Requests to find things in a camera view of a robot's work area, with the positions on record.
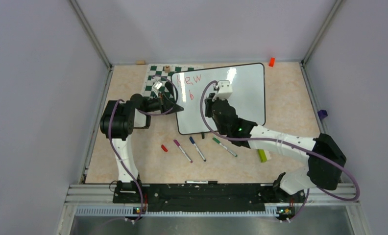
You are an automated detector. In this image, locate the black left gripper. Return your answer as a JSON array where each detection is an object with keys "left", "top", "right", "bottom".
[{"left": 143, "top": 91, "right": 183, "bottom": 115}]

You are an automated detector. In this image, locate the white whiteboard black frame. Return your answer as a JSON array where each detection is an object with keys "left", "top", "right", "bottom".
[{"left": 171, "top": 63, "right": 266, "bottom": 135}]

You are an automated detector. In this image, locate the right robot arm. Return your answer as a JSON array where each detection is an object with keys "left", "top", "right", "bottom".
[{"left": 204, "top": 93, "right": 346, "bottom": 202}]

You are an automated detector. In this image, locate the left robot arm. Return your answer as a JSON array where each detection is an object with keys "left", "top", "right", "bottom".
[{"left": 99, "top": 93, "right": 184, "bottom": 202}]

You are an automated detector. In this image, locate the black sparkly microphone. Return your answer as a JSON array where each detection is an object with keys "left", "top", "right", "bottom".
[{"left": 165, "top": 81, "right": 175, "bottom": 98}]

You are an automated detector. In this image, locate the green capped marker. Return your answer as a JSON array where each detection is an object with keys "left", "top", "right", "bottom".
[{"left": 212, "top": 137, "right": 238, "bottom": 157}]

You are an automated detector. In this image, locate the pink capped marker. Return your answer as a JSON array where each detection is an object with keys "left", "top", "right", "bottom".
[{"left": 173, "top": 139, "right": 193, "bottom": 163}]

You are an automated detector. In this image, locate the green white chess mat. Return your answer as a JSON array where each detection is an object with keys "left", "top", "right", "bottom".
[{"left": 141, "top": 64, "right": 204, "bottom": 101}]

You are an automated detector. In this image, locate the blue capped marker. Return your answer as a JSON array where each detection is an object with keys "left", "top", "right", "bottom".
[{"left": 189, "top": 136, "right": 207, "bottom": 162}]

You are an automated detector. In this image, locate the wooden cork piece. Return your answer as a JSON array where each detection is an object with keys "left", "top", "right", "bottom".
[{"left": 135, "top": 60, "right": 146, "bottom": 65}]

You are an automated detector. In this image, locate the green lego brick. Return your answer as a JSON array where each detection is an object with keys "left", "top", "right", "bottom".
[{"left": 257, "top": 149, "right": 271, "bottom": 163}]

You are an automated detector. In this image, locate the orange block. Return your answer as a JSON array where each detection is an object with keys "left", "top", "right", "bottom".
[{"left": 268, "top": 57, "right": 276, "bottom": 67}]

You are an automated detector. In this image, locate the purple block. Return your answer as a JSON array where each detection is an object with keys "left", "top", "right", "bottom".
[{"left": 317, "top": 110, "right": 328, "bottom": 120}]

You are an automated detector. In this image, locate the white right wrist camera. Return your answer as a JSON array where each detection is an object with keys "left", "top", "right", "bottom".
[{"left": 212, "top": 80, "right": 233, "bottom": 101}]

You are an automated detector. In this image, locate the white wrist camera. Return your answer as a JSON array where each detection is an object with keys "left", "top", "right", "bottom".
[
  {"left": 212, "top": 80, "right": 233, "bottom": 101},
  {"left": 151, "top": 81, "right": 163, "bottom": 95}
]

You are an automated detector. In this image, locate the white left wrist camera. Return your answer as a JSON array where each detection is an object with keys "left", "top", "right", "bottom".
[{"left": 151, "top": 81, "right": 163, "bottom": 95}]

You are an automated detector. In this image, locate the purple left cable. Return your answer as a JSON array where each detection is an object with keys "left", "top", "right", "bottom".
[{"left": 107, "top": 74, "right": 180, "bottom": 224}]

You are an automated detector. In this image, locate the marker on base rail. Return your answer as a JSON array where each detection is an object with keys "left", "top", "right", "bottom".
[{"left": 185, "top": 181, "right": 218, "bottom": 184}]

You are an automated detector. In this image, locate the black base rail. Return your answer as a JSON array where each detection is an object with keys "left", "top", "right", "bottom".
[{"left": 112, "top": 181, "right": 305, "bottom": 212}]

